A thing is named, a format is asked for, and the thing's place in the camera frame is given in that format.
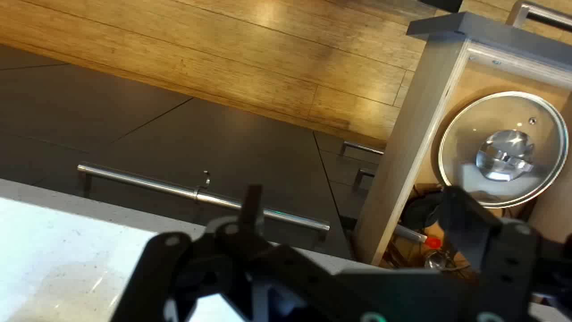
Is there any dark grey drawer front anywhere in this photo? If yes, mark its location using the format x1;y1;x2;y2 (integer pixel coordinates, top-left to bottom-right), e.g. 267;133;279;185
329;167;381;244
313;131;390;176

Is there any dark grey cabinet door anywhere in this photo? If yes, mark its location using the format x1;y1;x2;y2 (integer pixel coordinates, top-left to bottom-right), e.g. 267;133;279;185
59;97;356;262

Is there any long silver cabinet handle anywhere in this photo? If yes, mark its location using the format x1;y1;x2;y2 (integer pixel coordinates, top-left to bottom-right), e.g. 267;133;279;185
76;163;333;235

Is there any black round object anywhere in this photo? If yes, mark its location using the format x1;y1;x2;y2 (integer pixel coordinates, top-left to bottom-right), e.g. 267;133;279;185
406;190;454;231

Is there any wide dark grey cabinet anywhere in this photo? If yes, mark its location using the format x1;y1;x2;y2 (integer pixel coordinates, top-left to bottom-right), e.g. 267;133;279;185
0;43;193;199

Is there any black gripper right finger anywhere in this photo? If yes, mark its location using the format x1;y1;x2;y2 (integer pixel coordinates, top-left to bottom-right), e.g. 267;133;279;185
438;185;572;322

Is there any glass pot lid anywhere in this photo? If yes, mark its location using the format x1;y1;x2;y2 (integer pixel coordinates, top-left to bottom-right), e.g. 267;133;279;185
437;90;571;211

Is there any open wooden drawer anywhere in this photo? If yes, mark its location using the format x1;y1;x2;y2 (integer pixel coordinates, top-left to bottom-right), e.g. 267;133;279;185
354;11;572;270

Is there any white paper piece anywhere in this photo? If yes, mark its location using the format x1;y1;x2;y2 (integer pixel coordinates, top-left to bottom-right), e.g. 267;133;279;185
462;161;538;204

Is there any red tipped tool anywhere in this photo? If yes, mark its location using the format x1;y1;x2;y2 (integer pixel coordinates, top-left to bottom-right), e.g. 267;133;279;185
395;222;446;253

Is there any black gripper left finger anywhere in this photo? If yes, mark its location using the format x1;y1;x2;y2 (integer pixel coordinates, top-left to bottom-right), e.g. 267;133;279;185
109;183;288;322

